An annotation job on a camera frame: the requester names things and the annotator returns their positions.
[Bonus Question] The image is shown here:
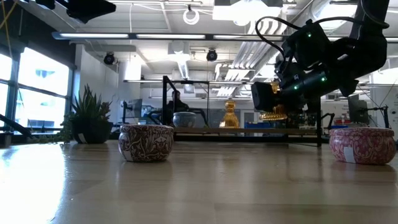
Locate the window with dark frame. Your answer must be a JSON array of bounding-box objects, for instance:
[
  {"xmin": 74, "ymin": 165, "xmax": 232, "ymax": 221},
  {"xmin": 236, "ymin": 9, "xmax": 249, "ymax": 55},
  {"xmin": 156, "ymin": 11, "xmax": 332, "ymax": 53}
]
[{"xmin": 0, "ymin": 46, "xmax": 75, "ymax": 134}]

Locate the gold chess piece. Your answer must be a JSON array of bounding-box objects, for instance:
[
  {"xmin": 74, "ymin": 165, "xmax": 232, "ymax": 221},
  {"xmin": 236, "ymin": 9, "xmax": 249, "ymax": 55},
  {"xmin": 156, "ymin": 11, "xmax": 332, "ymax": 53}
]
[
  {"xmin": 259, "ymin": 80, "xmax": 289, "ymax": 122},
  {"xmin": 218, "ymin": 99, "xmax": 241, "ymax": 129}
]

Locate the pink patterned candle tin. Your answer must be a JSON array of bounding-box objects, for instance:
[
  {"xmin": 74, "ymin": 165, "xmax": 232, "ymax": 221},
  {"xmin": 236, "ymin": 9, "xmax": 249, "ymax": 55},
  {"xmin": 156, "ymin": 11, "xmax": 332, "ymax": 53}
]
[{"xmin": 328, "ymin": 126, "xmax": 397, "ymax": 165}]

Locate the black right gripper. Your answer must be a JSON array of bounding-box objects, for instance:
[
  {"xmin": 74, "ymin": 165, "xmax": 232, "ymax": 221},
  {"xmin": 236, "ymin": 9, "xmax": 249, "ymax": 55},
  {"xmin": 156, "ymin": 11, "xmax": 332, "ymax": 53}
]
[{"xmin": 251, "ymin": 60, "xmax": 330, "ymax": 114}]

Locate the person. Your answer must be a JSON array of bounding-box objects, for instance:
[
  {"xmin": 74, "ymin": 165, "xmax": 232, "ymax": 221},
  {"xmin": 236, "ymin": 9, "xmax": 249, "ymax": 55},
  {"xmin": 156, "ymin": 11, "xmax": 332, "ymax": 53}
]
[{"xmin": 166, "ymin": 90, "xmax": 190, "ymax": 125}]

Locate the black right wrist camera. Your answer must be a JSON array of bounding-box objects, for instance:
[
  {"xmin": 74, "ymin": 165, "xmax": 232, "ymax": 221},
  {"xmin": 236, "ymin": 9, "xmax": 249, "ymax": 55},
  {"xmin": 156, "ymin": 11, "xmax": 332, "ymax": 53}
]
[{"xmin": 281, "ymin": 19, "xmax": 333, "ymax": 69}]

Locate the white cable ring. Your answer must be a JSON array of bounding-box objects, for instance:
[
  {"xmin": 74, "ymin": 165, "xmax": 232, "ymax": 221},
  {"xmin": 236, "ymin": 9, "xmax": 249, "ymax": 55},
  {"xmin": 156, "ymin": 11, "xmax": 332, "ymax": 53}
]
[{"xmin": 182, "ymin": 7, "xmax": 200, "ymax": 26}]

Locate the wooden shelf with black frame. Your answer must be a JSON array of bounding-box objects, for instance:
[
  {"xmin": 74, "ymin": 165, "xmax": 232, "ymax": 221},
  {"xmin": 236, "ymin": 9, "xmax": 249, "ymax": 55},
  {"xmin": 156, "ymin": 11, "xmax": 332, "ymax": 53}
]
[{"xmin": 160, "ymin": 75, "xmax": 321, "ymax": 147}]

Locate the brown patterned candle tin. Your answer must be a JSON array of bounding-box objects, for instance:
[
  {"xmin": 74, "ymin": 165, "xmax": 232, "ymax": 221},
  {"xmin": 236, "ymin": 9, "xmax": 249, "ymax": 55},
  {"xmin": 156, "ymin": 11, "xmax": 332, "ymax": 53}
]
[{"xmin": 118, "ymin": 124, "xmax": 175, "ymax": 162}]

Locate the overhead light bar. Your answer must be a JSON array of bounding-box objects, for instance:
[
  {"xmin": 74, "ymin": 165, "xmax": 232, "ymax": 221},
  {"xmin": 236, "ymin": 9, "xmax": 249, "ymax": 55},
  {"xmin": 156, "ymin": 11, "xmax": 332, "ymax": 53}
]
[{"xmin": 52, "ymin": 30, "xmax": 398, "ymax": 44}]

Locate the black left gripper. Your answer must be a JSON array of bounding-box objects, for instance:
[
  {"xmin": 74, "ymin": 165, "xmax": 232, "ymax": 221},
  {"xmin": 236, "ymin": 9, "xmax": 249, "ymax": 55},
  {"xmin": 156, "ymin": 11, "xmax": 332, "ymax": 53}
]
[{"xmin": 35, "ymin": 0, "xmax": 117, "ymax": 24}]

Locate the bright ceiling light panel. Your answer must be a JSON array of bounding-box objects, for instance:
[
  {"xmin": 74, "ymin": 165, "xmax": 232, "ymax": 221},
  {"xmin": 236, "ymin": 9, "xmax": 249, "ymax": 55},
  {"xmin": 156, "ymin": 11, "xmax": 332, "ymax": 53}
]
[{"xmin": 212, "ymin": 0, "xmax": 284, "ymax": 26}]

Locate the black computer monitor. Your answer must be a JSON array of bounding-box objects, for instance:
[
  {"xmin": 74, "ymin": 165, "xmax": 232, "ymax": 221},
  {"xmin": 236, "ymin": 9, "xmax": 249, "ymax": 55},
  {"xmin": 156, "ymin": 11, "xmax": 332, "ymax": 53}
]
[{"xmin": 347, "ymin": 94, "xmax": 369, "ymax": 125}]

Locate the black aluminium rig frame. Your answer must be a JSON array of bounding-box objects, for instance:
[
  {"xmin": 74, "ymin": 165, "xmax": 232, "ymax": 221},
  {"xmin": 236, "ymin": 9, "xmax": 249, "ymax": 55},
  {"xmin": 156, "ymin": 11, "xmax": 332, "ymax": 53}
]
[{"xmin": 0, "ymin": 113, "xmax": 398, "ymax": 149}]

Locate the succulent plant in dark pot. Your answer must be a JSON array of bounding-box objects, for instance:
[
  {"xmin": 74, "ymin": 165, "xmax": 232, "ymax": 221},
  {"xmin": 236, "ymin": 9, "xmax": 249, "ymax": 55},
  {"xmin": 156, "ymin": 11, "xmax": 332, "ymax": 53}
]
[{"xmin": 58, "ymin": 83, "xmax": 116, "ymax": 144}]

